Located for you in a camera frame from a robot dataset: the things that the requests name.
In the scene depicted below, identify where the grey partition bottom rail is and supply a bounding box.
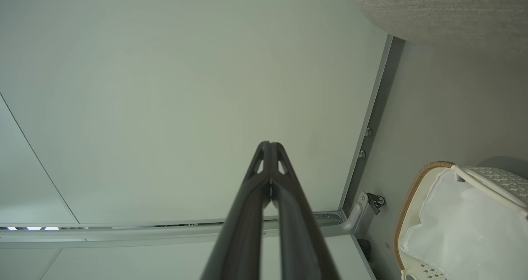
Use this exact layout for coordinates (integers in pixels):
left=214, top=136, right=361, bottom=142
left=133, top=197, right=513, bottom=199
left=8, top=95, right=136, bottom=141
left=337, top=34, right=407, bottom=214

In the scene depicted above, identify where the wicker rimmed white laundry basket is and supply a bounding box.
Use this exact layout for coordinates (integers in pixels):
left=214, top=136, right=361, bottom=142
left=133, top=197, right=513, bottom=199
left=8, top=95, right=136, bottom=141
left=393, top=161, right=528, bottom=280

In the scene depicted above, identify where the grey fabric sofa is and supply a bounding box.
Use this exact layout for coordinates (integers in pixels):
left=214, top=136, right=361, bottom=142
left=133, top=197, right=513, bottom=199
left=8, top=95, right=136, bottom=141
left=354, top=0, right=528, bottom=52

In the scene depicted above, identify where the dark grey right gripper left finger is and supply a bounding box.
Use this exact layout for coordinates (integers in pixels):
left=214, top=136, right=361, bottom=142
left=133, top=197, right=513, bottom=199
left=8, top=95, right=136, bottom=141
left=200, top=141, right=272, bottom=280

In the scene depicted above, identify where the grey curved caster leg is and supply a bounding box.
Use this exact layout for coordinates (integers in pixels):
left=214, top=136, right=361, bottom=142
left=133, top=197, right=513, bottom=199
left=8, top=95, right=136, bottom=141
left=313, top=191, right=374, bottom=236

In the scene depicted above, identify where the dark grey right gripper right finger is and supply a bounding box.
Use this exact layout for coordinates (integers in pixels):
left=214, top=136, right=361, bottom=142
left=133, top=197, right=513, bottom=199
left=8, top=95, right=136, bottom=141
left=271, top=141, right=342, bottom=280

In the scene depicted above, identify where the white fabric basket liner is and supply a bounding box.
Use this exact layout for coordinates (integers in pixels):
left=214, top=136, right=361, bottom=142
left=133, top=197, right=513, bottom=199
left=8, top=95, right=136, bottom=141
left=399, top=169, right=528, bottom=280

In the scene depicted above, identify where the black caster wheel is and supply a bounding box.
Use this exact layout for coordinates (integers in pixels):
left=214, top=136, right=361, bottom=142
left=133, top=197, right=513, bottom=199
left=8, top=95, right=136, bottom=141
left=366, top=192, right=386, bottom=216

